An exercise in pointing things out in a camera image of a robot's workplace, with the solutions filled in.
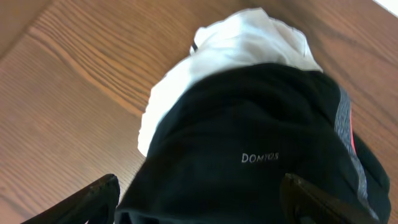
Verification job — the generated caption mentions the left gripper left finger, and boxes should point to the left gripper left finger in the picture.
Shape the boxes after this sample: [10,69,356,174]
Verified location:
[22,174,120,224]

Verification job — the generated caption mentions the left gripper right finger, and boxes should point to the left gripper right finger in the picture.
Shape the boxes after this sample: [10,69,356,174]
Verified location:
[280,174,378,224]

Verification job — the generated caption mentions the black leggings with coral waistband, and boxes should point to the black leggings with coral waistband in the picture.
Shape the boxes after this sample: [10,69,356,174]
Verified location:
[115,63,391,223]

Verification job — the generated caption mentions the white t-shirt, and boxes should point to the white t-shirt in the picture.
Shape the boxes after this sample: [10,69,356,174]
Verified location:
[137,8,322,156]

